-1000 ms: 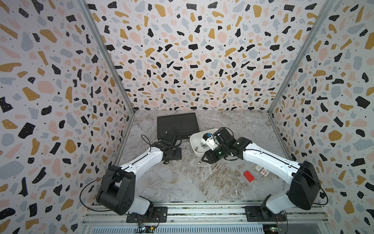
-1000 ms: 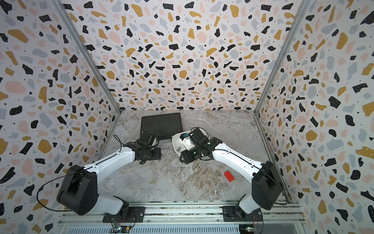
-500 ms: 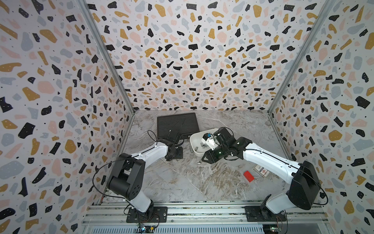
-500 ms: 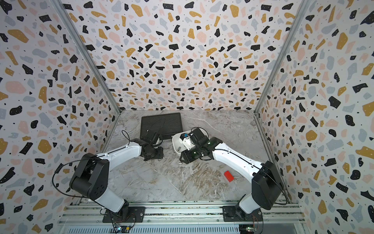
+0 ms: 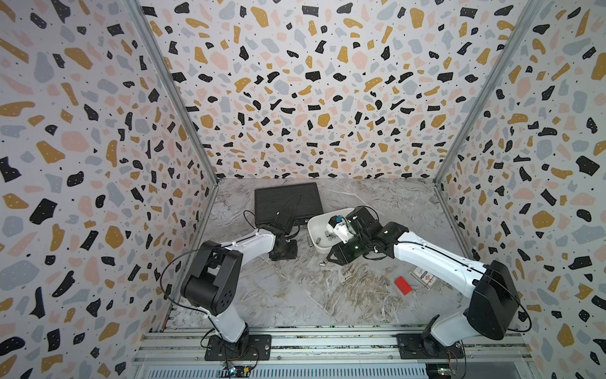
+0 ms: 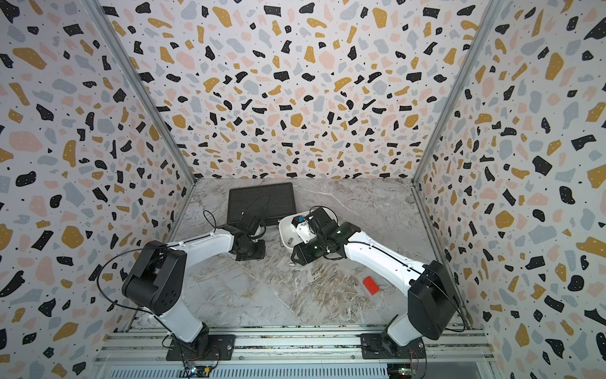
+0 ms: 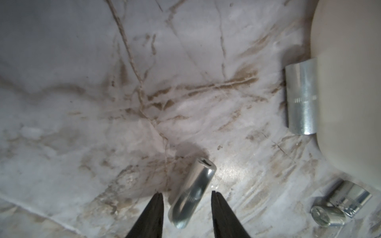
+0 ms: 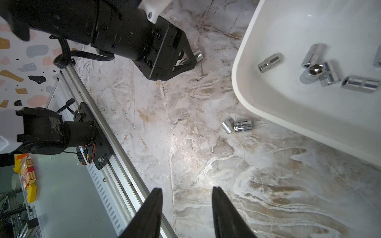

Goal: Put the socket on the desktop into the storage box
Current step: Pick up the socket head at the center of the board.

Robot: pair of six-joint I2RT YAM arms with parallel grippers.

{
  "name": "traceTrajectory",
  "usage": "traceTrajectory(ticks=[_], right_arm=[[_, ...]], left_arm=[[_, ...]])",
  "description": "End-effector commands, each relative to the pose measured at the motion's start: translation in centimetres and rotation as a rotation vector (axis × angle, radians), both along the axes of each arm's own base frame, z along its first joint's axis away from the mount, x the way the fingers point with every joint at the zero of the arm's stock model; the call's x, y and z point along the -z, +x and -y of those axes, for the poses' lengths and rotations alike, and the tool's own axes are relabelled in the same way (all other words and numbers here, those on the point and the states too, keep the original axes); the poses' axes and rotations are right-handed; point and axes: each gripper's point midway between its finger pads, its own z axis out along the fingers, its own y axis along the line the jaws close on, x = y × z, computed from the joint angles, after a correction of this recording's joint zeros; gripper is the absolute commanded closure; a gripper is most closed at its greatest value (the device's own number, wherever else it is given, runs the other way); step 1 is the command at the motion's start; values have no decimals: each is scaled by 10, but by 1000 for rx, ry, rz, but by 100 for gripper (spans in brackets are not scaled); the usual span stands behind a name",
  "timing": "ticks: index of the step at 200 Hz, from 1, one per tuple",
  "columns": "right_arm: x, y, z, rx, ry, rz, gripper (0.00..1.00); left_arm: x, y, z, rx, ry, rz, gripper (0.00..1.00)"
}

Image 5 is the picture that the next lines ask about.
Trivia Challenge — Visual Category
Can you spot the aluminium corner post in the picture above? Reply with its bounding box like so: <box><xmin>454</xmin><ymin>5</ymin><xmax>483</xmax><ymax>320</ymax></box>
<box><xmin>123</xmin><ymin>0</ymin><xmax>219</xmax><ymax>187</ymax></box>
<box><xmin>434</xmin><ymin>0</ymin><xmax>544</xmax><ymax>190</ymax></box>

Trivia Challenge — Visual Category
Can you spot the white plastic storage box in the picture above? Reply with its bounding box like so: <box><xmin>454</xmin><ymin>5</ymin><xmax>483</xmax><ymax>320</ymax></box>
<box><xmin>307</xmin><ymin>208</ymin><xmax>354</xmax><ymax>255</ymax></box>

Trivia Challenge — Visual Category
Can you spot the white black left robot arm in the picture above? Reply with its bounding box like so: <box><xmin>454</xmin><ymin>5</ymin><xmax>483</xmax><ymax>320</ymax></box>
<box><xmin>180</xmin><ymin>225</ymin><xmax>299</xmax><ymax>344</ymax></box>

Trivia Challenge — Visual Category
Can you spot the small printed card box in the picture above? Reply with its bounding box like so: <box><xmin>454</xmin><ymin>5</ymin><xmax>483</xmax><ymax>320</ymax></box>
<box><xmin>410</xmin><ymin>267</ymin><xmax>439</xmax><ymax>289</ymax></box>

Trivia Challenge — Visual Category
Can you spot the aluminium corner post left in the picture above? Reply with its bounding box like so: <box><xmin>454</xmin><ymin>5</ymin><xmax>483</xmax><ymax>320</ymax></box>
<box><xmin>123</xmin><ymin>0</ymin><xmax>219</xmax><ymax>187</ymax></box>

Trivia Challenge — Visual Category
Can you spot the aluminium corner post right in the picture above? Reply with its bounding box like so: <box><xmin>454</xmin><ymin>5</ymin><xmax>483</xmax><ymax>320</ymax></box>
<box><xmin>434</xmin><ymin>0</ymin><xmax>544</xmax><ymax>190</ymax></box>

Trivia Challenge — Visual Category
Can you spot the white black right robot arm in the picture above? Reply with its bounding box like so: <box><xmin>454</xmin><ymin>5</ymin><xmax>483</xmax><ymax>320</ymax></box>
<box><xmin>325</xmin><ymin>206</ymin><xmax>522</xmax><ymax>356</ymax></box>

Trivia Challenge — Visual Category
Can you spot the red plastic block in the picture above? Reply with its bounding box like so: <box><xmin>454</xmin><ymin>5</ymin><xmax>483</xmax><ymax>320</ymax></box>
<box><xmin>395</xmin><ymin>276</ymin><xmax>413</xmax><ymax>295</ymax></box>

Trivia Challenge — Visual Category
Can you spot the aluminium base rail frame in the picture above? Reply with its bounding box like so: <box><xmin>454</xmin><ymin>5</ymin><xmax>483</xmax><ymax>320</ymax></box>
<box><xmin>131</xmin><ymin>325</ymin><xmax>541</xmax><ymax>378</ymax></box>

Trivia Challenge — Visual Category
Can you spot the black ribbed tool case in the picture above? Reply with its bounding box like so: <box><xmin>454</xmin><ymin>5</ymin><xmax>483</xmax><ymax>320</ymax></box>
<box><xmin>253</xmin><ymin>183</ymin><xmax>324</xmax><ymax>227</ymax></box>

